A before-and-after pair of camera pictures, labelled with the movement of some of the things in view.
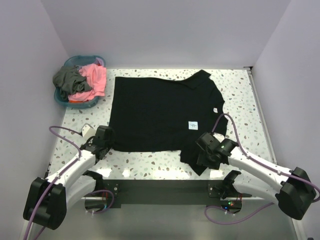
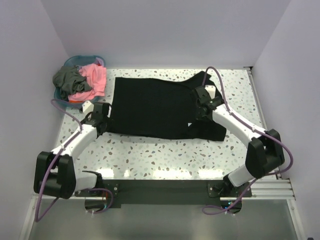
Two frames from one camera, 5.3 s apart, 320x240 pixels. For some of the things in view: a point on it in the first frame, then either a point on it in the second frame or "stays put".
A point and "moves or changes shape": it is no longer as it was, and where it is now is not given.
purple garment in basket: (99, 62) stays put
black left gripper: (109, 144) → (107, 118)
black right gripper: (202, 159) → (196, 112)
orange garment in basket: (75, 101) stays put
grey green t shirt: (70, 80) stays put
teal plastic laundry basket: (78, 61) stays put
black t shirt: (166, 115) moves or changes shape
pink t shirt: (96, 76) stays put
